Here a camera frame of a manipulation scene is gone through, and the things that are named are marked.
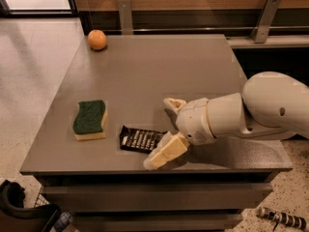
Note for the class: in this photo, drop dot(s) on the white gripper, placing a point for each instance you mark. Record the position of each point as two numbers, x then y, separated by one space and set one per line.
192 121

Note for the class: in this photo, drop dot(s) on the black rxbar chocolate wrapper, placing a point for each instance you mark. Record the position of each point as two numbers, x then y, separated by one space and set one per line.
138 140

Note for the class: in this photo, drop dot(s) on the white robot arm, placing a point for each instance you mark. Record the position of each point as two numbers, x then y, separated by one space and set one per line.
271 106

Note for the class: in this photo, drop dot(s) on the green and yellow sponge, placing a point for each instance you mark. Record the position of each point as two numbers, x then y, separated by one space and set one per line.
90 120

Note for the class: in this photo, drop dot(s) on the grey drawer cabinet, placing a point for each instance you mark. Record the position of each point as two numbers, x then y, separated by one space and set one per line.
116 206

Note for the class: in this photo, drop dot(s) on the orange fruit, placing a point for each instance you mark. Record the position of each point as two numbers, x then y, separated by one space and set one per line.
97 40

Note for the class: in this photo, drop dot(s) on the striped cylindrical floor object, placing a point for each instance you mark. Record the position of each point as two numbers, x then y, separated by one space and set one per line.
280 217

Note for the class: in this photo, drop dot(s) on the dark framed window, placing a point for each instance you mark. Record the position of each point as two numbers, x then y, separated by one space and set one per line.
37 7

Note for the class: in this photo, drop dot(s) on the left metal wall bracket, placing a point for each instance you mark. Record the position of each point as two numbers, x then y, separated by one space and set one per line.
125 16

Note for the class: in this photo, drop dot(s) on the metal wall bracket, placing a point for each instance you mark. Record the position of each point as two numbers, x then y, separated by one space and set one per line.
125 16
260 32

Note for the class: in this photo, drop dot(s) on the right metal wall bracket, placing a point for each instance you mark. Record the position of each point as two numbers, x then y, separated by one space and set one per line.
260 32

